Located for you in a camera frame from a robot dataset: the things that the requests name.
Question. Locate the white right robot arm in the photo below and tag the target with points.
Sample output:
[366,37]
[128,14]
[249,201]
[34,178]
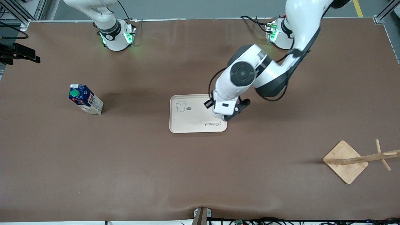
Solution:
[109,31]

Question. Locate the metal camera pole bracket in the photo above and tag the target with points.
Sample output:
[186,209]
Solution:
[201,217]

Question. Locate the cream tray with Rabbit print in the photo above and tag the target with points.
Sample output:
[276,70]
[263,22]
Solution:
[193,120]

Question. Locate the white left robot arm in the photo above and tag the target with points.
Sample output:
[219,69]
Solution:
[242,73]

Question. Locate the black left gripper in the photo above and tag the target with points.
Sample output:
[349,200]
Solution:
[207,106]

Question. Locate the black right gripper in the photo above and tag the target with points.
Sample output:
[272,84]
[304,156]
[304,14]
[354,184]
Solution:
[18,52]

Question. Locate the blue milk carton green cap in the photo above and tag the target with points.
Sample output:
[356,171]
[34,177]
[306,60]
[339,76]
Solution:
[89,101]

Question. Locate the aluminium frame profile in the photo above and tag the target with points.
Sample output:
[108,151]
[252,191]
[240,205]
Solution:
[382,14]
[22,17]

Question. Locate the wooden mug stand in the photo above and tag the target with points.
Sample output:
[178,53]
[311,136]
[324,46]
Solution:
[343,162]

